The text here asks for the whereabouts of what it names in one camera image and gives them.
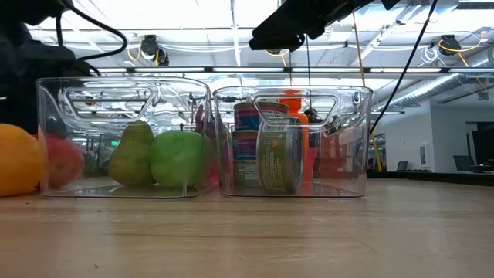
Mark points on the orange fruit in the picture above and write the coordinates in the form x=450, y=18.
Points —
x=17, y=162

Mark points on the clear plastic bin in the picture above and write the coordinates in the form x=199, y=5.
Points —
x=173, y=96
x=347, y=116

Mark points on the black room monitor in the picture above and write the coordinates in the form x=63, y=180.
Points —
x=484, y=146

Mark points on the black aluminium table frame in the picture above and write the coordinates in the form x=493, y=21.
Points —
x=424, y=176

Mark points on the long ceiling light bar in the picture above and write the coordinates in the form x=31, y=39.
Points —
x=247, y=70

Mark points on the green exit sign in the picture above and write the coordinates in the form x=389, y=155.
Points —
x=114, y=143

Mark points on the yellow-green labelled bean can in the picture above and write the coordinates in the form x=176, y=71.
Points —
x=279, y=158

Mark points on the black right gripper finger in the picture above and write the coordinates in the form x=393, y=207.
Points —
x=276, y=42

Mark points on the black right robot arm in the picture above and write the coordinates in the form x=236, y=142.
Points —
x=390, y=3

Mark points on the silver ceiling duct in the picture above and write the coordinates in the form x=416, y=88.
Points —
x=424, y=90

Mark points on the green apple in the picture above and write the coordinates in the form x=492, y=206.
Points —
x=175, y=158

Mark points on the dark office chair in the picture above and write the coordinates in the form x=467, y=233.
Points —
x=462, y=163

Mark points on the green pear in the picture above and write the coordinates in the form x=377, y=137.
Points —
x=131, y=158

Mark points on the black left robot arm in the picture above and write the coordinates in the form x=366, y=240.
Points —
x=23, y=9

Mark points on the small dark chair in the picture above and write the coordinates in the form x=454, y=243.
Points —
x=402, y=166

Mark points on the orange plastic bottle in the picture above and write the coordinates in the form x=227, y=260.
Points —
x=293, y=102

